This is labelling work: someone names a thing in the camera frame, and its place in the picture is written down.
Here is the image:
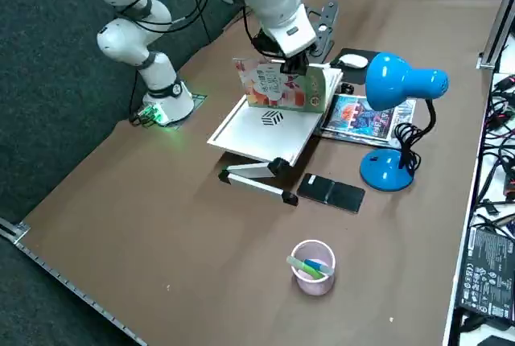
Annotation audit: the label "blue desk lamp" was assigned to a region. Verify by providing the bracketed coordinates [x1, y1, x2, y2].
[358, 51, 451, 192]

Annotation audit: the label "aluminium table edge rail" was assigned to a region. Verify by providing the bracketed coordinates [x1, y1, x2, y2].
[0, 216, 146, 346]

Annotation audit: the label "black labelled power adapter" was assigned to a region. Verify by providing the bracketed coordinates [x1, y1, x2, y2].
[455, 224, 515, 322]

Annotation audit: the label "pink pen cup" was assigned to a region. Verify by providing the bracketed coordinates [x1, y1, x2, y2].
[290, 239, 337, 297]

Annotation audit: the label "tangled black cables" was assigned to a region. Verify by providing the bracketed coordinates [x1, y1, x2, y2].
[477, 73, 515, 223]

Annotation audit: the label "black mouse pad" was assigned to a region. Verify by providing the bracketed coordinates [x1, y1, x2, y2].
[330, 47, 381, 84]

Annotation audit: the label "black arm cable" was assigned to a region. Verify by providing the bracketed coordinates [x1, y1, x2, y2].
[115, 0, 227, 42]

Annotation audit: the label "black foldable smartphone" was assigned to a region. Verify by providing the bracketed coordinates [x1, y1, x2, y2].
[296, 172, 367, 215]

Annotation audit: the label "glossy blue comic magazine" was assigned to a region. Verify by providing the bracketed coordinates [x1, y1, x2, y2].
[321, 93, 418, 146]

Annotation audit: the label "blue marker pen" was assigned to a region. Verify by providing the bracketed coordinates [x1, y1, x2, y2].
[303, 257, 335, 277]

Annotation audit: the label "green marker pen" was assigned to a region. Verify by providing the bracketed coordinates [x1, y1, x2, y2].
[286, 255, 328, 281]

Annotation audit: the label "aluminium frame post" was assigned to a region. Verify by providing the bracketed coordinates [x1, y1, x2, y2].
[477, 0, 515, 70]

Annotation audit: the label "white computer mouse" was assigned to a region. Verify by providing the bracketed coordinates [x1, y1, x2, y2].
[336, 53, 369, 70]

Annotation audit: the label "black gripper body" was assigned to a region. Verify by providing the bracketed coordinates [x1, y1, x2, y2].
[259, 35, 311, 69]

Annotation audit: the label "white folding book stand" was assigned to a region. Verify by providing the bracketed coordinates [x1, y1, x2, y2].
[206, 67, 348, 207]

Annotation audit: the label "black lamp power cord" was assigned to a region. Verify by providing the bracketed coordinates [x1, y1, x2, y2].
[391, 122, 424, 171]

